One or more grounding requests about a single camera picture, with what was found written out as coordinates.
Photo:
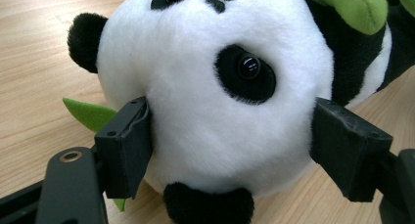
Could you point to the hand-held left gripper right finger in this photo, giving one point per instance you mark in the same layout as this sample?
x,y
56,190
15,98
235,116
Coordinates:
x,y
349,149

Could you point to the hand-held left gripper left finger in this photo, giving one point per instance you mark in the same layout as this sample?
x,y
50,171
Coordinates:
x,y
125,152

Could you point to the panda plush toy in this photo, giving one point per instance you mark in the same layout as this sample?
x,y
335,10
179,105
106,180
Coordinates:
x,y
202,97

